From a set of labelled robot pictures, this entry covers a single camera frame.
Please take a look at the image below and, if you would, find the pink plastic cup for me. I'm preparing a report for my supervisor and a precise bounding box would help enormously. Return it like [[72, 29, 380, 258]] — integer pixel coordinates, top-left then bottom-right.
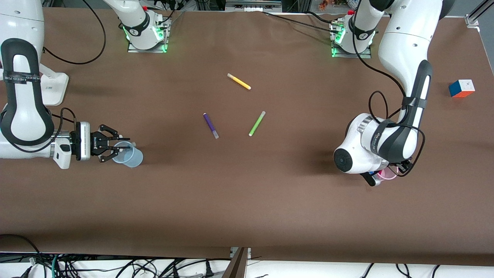
[[376, 168, 398, 181]]

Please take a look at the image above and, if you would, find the blue plastic cup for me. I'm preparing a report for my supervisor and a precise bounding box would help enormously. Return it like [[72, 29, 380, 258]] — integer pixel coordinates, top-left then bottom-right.
[[112, 141, 144, 168]]

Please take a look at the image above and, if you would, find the white desk lamp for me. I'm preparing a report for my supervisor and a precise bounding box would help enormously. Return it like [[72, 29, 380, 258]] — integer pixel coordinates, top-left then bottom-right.
[[39, 64, 69, 107]]

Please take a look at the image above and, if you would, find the colourful puzzle cube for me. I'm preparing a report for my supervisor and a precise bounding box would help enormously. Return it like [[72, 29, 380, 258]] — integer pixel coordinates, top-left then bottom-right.
[[448, 79, 476, 98]]

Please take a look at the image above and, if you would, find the purple marker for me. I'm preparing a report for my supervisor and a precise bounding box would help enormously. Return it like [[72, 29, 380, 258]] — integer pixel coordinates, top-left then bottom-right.
[[203, 113, 220, 139]]

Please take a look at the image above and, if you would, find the yellow marker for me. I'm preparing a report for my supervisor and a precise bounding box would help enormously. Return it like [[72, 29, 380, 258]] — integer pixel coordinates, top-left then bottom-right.
[[227, 73, 252, 90]]

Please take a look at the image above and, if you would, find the green marker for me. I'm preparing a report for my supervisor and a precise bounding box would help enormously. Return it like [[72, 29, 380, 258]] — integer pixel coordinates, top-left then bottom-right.
[[248, 111, 266, 137]]

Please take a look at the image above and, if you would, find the grey power strip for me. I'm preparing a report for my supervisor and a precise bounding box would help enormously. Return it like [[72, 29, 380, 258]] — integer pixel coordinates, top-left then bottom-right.
[[225, 0, 283, 12]]

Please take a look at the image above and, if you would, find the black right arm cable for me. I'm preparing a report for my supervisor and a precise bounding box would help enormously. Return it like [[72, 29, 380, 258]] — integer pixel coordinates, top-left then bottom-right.
[[42, 0, 107, 134]]

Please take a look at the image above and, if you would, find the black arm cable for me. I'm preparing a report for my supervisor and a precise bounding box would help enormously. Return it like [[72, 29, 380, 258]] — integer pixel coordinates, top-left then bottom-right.
[[42, 0, 107, 134], [352, 0, 426, 178]]

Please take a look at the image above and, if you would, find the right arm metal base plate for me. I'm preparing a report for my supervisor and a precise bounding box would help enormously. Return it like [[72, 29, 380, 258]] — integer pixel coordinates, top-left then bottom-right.
[[127, 15, 171, 54]]

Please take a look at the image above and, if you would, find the thick black looping cable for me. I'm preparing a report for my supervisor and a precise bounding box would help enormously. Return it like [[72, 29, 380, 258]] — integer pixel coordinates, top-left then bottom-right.
[[0, 234, 42, 267]]

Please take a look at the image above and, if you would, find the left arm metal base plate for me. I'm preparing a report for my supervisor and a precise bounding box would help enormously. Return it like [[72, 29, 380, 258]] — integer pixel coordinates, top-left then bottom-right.
[[330, 19, 372, 59]]

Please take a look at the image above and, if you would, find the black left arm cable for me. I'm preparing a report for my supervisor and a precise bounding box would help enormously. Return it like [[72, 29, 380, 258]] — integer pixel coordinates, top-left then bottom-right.
[[352, 0, 426, 178]]

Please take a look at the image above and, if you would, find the black cable with plug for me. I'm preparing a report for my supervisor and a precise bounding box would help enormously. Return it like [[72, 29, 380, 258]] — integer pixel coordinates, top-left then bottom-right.
[[170, 259, 215, 278]]

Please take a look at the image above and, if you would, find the aluminium frame profile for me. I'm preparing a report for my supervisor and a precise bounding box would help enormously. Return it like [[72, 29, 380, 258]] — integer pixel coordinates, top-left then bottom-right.
[[465, 0, 494, 28]]

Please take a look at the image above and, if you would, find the dark table frame beam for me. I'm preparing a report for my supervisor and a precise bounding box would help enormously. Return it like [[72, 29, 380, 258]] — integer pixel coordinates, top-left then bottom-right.
[[222, 247, 250, 278]]

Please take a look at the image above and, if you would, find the long black table cable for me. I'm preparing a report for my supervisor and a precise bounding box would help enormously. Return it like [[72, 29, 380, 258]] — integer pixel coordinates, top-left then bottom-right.
[[262, 11, 345, 34]]

